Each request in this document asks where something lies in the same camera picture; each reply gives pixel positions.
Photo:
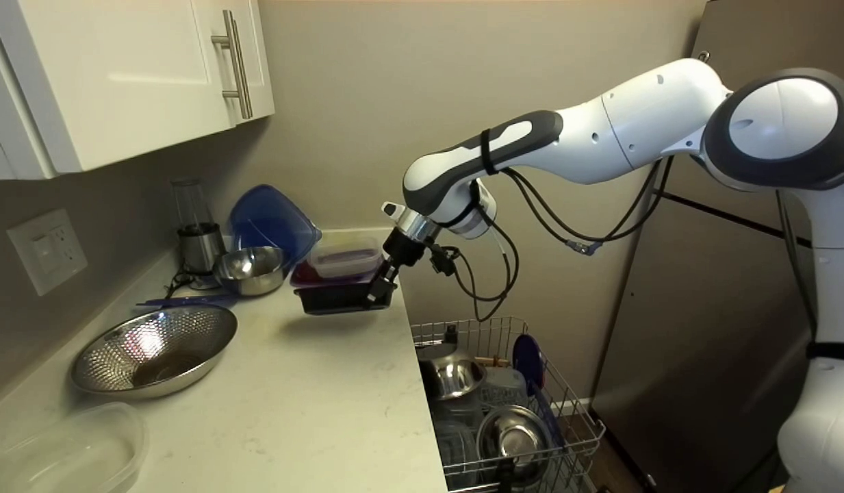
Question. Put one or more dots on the steel colander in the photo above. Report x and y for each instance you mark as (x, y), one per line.
(155, 349)

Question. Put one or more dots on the clear glass jar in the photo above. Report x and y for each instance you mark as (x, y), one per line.
(456, 438)

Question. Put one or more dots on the wide cabinet door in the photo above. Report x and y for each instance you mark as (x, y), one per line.
(120, 68)

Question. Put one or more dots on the blender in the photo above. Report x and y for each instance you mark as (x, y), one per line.
(197, 233)

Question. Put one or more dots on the narrow cabinet door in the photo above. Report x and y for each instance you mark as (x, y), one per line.
(257, 55)

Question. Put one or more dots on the dishwasher rack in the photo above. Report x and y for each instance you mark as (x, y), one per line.
(579, 424)

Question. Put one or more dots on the flat blue lid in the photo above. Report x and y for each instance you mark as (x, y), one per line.
(189, 301)

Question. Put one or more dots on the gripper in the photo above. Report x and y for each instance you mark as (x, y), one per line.
(404, 248)

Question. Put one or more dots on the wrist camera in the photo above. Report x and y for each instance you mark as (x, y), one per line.
(443, 260)

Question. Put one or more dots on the clear lidded plastic container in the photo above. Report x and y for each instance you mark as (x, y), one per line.
(345, 257)

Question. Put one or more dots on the white wall cabinet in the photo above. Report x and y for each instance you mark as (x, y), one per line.
(120, 75)

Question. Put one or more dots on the stainless steel refrigerator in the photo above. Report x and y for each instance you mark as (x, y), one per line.
(702, 308)

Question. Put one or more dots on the small steel bowl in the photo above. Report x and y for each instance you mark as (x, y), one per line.
(250, 268)

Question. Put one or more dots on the blue plastic container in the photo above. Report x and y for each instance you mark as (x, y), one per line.
(271, 216)

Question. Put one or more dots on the black lunchbox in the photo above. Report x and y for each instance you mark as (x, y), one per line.
(339, 298)

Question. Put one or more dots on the wall socket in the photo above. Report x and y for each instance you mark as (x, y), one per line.
(46, 250)

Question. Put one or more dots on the dark red plastic container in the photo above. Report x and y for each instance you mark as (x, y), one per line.
(302, 277)

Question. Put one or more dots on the wooden utensil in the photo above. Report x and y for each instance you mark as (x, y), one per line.
(491, 360)

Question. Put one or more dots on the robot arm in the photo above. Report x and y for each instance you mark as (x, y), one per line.
(641, 123)

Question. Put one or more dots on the clear plastic tub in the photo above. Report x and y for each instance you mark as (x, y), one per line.
(504, 387)

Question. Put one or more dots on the blue plate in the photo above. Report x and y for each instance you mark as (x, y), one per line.
(528, 359)

